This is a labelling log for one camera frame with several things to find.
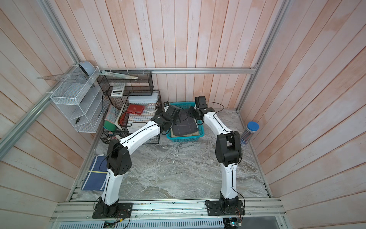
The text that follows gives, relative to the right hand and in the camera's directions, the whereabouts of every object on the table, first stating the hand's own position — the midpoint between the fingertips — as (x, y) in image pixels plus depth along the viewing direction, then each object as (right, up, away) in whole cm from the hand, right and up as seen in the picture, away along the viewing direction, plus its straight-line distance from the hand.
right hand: (189, 111), depth 99 cm
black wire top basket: (-44, +22, +8) cm, 50 cm away
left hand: (-10, -6, -8) cm, 14 cm away
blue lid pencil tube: (+38, -11, -14) cm, 42 cm away
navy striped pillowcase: (-57, -42, -15) cm, 73 cm away
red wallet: (-36, +1, -9) cm, 37 cm away
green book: (-58, -10, +2) cm, 59 cm away
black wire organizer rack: (-49, -1, +1) cm, 49 cm away
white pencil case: (-32, +9, -4) cm, 33 cm away
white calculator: (-50, +15, -1) cm, 52 cm away
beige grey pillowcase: (+6, -16, -1) cm, 17 cm away
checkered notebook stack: (-34, -7, -13) cm, 37 cm away
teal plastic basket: (-1, +6, +15) cm, 16 cm away
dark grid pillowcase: (-1, -10, +5) cm, 11 cm away
